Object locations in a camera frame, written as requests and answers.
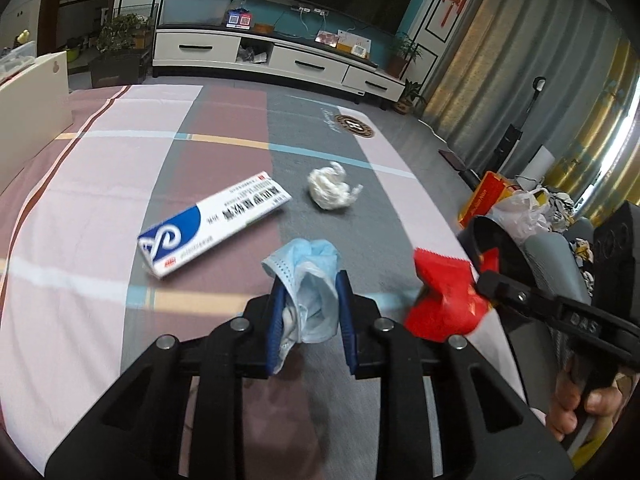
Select potted plant by cabinet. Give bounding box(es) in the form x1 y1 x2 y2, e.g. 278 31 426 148
386 32 422 78

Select blue face mask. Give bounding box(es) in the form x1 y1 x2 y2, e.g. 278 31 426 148
262 238 341 375

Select black round trash bin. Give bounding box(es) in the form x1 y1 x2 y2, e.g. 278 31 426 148
456 213 551 311

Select white tissue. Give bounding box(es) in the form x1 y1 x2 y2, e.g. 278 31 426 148
307 162 363 210

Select white side cabinet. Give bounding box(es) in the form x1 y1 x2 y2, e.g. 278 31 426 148
0 52 73 191

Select right human hand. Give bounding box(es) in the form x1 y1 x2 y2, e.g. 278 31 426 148
546 364 625 442

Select white plastic bag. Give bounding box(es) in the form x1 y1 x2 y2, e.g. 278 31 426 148
487 191 550 245

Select pile of clothes on sofa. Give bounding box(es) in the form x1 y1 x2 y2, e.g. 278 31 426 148
542 188 594 289

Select white calendar card on cabinet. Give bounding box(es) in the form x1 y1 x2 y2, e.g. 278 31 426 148
336 29 371 58

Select beige patterned curtain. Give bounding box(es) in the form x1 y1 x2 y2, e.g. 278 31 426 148
423 0 639 222

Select dark floor mat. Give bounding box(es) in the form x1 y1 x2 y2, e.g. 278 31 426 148
438 150 480 190

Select red snack wrapper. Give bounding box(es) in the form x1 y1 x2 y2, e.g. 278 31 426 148
404 248 503 347

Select green plants on black stand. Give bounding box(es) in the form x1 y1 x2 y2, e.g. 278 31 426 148
89 13 153 89

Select upright vacuum cleaner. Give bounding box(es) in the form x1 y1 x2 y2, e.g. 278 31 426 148
491 76 547 172

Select white blue medicine box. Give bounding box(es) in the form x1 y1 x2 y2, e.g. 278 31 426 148
137 171 291 278

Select blue qr code sign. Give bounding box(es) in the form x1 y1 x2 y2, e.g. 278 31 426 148
224 8 253 30

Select small potted plant on floor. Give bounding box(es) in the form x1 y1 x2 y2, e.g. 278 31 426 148
393 79 426 115

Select white tv cabinet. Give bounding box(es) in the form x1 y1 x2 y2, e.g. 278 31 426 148
152 26 405 103

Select red paper shopping bag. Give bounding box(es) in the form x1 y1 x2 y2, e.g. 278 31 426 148
458 171 516 228

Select white air purifier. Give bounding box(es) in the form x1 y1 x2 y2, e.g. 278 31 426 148
515 145 555 191

